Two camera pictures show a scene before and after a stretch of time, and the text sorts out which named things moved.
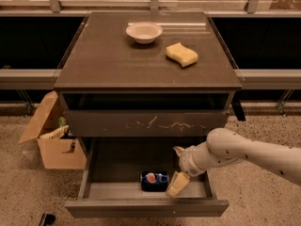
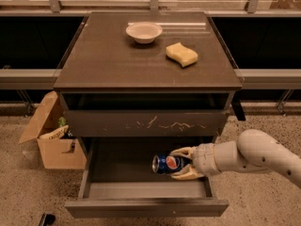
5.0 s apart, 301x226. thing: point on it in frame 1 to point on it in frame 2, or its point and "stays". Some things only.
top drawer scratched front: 146,122 stays
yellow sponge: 181,54 stays
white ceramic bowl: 144,32 stays
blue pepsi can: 154,181 to 166,164
